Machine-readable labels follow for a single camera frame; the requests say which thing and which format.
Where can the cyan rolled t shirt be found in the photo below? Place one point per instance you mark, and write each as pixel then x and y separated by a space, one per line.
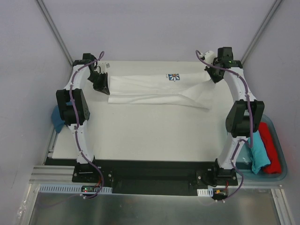
pixel 258 152

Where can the left slotted cable duct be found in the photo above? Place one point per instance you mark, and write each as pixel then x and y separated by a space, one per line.
pixel 73 189

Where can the left aluminium frame post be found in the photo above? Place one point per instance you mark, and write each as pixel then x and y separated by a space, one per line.
pixel 45 13

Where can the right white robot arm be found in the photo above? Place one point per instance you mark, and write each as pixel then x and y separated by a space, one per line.
pixel 244 116

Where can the slotted cable duct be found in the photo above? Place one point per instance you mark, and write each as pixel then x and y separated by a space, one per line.
pixel 205 192
pixel 73 189

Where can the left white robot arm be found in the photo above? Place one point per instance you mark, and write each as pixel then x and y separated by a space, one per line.
pixel 72 105

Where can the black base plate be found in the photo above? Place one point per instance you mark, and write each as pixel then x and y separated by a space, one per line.
pixel 181 178

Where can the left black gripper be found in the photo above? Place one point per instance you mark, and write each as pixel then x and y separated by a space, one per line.
pixel 100 80

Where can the right aluminium frame post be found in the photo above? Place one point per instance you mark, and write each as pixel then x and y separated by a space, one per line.
pixel 261 29

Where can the teal plastic bin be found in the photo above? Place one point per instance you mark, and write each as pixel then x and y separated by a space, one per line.
pixel 244 163

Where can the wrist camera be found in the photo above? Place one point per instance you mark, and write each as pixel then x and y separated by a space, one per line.
pixel 209 57
pixel 102 68

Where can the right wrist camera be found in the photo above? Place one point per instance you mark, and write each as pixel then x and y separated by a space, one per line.
pixel 209 57

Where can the aluminium frame post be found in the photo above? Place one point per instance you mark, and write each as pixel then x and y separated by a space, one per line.
pixel 45 13
pixel 261 29

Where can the right slotted cable duct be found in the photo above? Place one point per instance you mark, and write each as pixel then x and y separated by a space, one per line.
pixel 205 192

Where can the red rolled t shirt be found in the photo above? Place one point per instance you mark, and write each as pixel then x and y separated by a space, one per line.
pixel 275 166

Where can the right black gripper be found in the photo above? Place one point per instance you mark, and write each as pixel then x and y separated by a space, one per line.
pixel 214 73

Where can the dark blue t shirt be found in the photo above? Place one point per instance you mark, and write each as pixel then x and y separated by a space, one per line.
pixel 58 123

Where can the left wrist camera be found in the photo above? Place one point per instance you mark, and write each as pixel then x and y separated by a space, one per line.
pixel 102 68

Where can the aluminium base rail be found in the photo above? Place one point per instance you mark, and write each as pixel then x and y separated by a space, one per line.
pixel 53 171

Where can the white printed t shirt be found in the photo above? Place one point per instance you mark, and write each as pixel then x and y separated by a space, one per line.
pixel 167 89

